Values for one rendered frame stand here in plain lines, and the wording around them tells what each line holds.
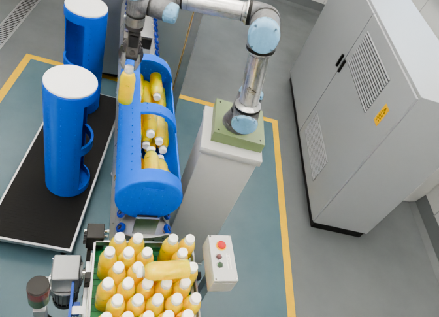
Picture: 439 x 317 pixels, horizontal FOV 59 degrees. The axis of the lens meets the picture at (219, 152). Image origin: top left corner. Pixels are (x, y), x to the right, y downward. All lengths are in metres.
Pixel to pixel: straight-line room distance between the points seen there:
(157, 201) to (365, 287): 2.13
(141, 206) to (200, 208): 0.63
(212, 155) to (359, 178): 1.36
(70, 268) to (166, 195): 0.49
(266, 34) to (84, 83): 1.13
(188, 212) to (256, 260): 0.88
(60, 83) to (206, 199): 1.00
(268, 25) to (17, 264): 2.06
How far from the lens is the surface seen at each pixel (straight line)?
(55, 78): 2.26
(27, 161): 3.01
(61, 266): 1.77
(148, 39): 2.62
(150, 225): 1.72
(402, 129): 2.69
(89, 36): 2.89
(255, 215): 3.22
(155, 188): 1.61
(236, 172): 2.01
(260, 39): 1.48
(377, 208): 3.29
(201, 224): 2.41
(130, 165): 1.64
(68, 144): 2.39
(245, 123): 1.69
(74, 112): 2.21
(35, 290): 1.30
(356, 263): 3.46
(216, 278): 1.56
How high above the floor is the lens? 2.45
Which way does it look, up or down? 44 degrees down
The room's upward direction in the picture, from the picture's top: 24 degrees clockwise
